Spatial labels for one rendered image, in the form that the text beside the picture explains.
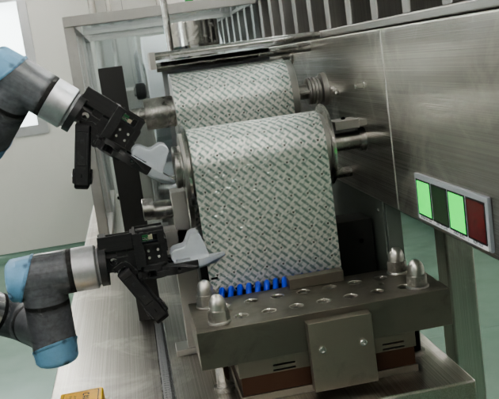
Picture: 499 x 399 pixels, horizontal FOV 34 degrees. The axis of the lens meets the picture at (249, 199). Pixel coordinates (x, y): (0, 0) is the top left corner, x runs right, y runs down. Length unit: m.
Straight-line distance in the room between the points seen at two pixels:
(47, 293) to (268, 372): 0.39
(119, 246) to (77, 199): 5.65
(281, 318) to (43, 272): 0.40
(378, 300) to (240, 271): 0.27
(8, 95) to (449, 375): 0.84
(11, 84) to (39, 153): 5.61
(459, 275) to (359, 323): 0.47
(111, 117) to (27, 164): 5.63
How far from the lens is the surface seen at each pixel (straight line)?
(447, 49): 1.08
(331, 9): 1.66
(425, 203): 1.22
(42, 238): 7.10
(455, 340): 1.72
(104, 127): 1.40
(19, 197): 7.06
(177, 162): 1.40
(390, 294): 1.30
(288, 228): 1.42
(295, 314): 1.25
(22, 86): 1.39
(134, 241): 1.36
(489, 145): 1.00
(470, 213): 1.07
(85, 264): 1.37
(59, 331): 1.40
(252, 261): 1.42
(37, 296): 1.39
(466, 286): 1.69
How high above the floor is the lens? 1.43
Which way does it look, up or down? 10 degrees down
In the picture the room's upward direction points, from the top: 8 degrees counter-clockwise
